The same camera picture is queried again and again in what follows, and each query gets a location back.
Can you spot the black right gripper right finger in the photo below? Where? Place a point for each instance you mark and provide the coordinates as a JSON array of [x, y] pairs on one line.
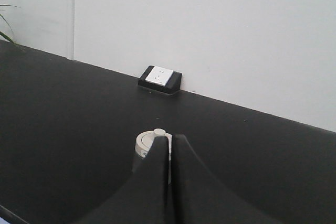
[[199, 197]]

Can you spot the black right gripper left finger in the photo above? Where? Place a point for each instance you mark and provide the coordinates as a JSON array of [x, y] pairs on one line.
[[143, 198]]

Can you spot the glass jar with white lid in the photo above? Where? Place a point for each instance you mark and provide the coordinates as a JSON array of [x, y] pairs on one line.
[[143, 144]]

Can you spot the green plant leaves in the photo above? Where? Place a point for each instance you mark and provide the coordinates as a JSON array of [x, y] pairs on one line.
[[5, 35]]

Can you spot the black white benchtop power socket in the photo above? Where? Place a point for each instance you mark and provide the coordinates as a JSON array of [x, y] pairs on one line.
[[161, 80]]

